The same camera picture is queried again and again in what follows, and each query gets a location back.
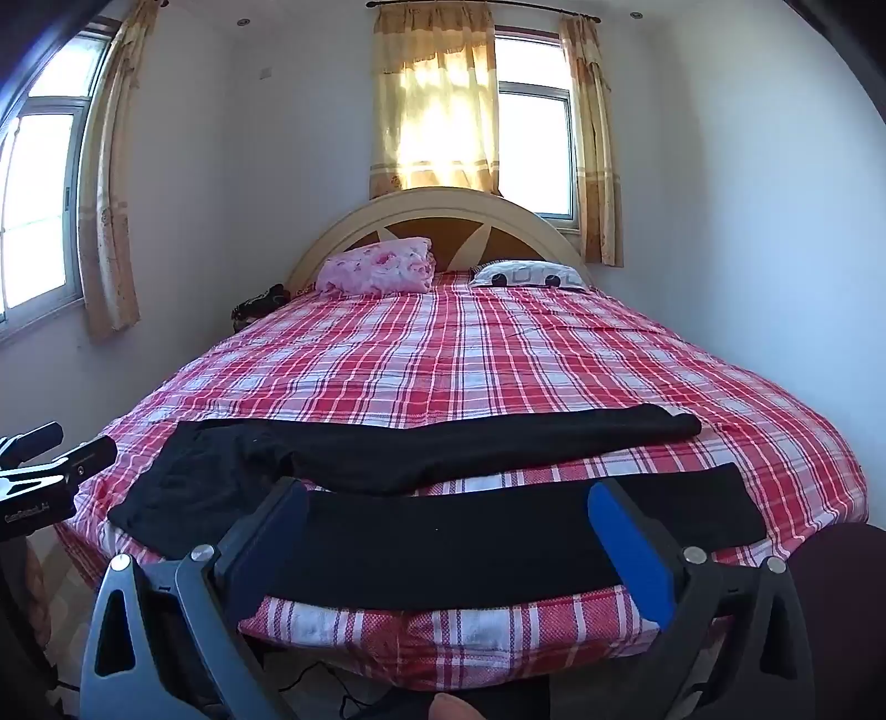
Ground black pants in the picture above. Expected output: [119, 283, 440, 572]
[106, 402, 769, 614]

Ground right hand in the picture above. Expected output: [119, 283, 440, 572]
[428, 693, 485, 720]

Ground dark bag beside bed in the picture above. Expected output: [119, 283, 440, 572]
[230, 284, 291, 333]

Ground yellow left side curtain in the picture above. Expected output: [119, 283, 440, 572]
[76, 2, 161, 342]

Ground yellow curtain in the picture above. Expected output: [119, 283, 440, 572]
[76, 2, 161, 342]
[369, 2, 500, 198]
[559, 15, 623, 267]

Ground red plaid bed cover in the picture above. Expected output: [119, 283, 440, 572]
[57, 275, 868, 690]

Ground pink floral pillow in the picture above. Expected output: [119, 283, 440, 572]
[316, 237, 435, 297]

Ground left side window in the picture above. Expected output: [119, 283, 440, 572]
[2, 18, 119, 336]

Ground window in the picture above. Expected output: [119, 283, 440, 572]
[496, 27, 578, 229]
[2, 18, 119, 336]

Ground white black patterned pillow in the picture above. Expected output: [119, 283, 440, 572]
[470, 260, 589, 291]

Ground cream wooden headboard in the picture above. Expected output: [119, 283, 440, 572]
[285, 188, 590, 294]

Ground yellow centre curtain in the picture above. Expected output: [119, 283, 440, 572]
[369, 2, 500, 198]

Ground yellow right curtain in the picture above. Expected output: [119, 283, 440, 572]
[559, 15, 623, 267]

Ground back window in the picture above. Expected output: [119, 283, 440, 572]
[496, 27, 578, 229]

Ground black curtain rod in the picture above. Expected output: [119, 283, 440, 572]
[364, 0, 602, 26]

